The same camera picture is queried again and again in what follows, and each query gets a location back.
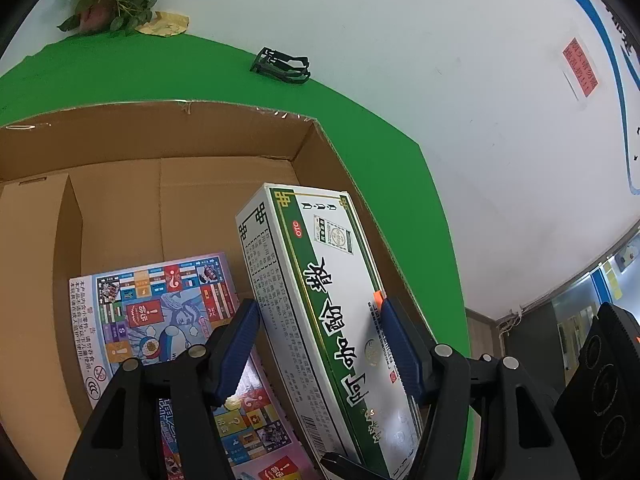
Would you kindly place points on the yellow cloth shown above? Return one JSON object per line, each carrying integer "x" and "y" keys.
{"x": 165, "y": 22}

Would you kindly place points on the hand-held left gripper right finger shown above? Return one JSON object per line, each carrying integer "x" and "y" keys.
{"x": 405, "y": 350}

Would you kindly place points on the small brown cardboard box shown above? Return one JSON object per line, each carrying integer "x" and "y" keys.
{"x": 30, "y": 285}

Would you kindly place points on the red wall sign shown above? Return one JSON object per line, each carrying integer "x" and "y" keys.
{"x": 580, "y": 67}

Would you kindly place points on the blue notice board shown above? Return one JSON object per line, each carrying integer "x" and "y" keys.
{"x": 607, "y": 280}

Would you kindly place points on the green and white medicine box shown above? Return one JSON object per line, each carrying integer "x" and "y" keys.
{"x": 300, "y": 285}

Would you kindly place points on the large cardboard box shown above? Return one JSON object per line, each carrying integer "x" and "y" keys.
{"x": 125, "y": 185}

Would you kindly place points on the colourful board game box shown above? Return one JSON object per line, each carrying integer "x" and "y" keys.
{"x": 150, "y": 310}

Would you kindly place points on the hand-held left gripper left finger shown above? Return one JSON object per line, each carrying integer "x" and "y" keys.
{"x": 237, "y": 345}

